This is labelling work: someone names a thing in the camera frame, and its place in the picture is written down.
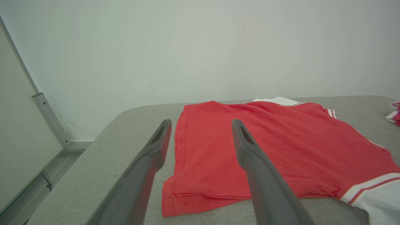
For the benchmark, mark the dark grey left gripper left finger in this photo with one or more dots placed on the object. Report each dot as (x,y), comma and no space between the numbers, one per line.
(134,187)

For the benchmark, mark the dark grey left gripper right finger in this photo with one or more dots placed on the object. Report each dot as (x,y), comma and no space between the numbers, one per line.
(268,193)

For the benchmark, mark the red shirt with white sleeves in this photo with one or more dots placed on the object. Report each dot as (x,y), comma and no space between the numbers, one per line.
(306,147)

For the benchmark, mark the red shorts with white hems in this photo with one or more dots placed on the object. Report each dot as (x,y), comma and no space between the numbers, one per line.
(395,114)

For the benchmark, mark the white partition panel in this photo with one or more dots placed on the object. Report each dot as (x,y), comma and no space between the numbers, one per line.
(22,131)

